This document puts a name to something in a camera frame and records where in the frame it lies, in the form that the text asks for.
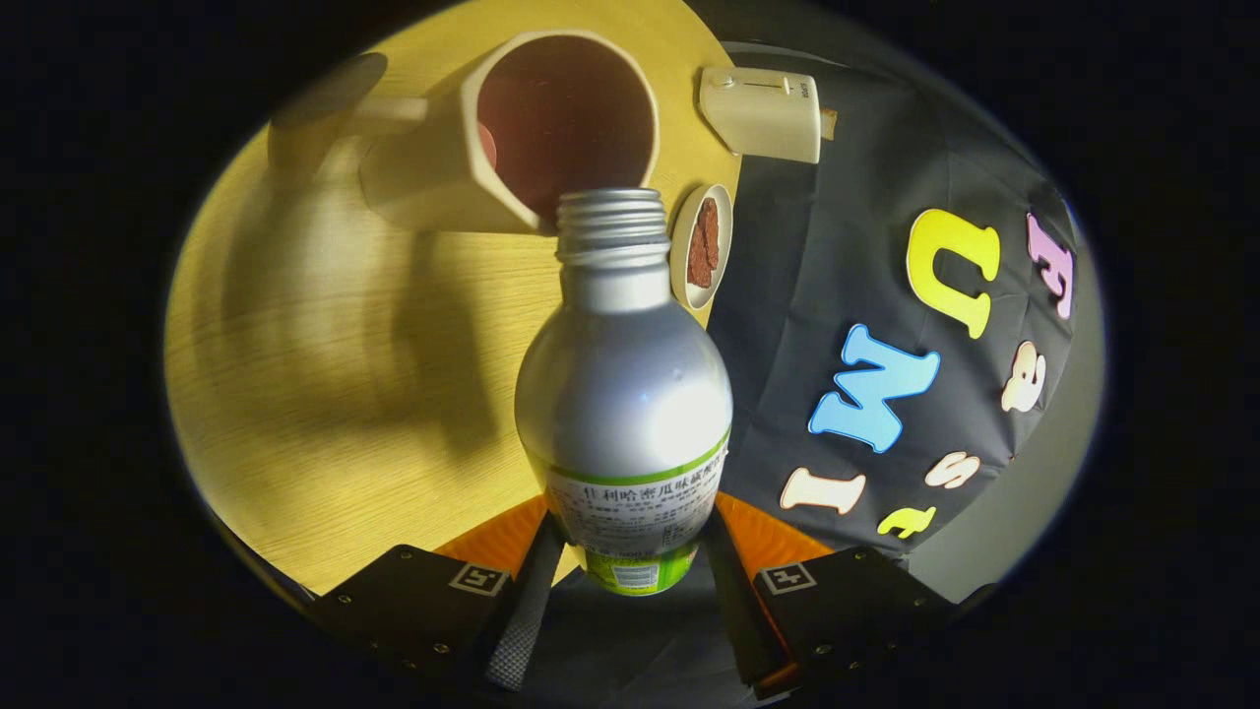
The toast slice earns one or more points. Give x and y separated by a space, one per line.
828 123

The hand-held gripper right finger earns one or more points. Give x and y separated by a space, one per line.
733 611

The brown meat pieces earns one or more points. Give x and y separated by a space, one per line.
703 246

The white toaster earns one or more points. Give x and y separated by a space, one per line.
763 118

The wooden table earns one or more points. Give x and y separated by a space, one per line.
325 394

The silver green juice bottle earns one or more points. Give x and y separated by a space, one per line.
620 394

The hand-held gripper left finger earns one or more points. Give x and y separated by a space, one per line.
527 611

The white round plate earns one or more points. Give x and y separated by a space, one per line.
681 266

